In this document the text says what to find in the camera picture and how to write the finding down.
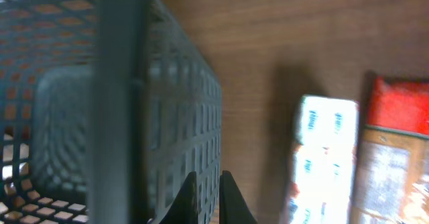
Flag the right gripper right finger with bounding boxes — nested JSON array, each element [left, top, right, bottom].
[[219, 170, 257, 224]]

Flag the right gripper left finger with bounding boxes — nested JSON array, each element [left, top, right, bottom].
[[160, 172, 198, 224]]

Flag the tissue multipack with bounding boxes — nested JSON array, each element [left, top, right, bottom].
[[281, 95, 359, 224]]

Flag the grey plastic shopping basket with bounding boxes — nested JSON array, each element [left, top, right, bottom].
[[1, 0, 222, 223]]

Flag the spaghetti pack orange ends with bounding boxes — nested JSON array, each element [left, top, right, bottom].
[[349, 76, 428, 224]]

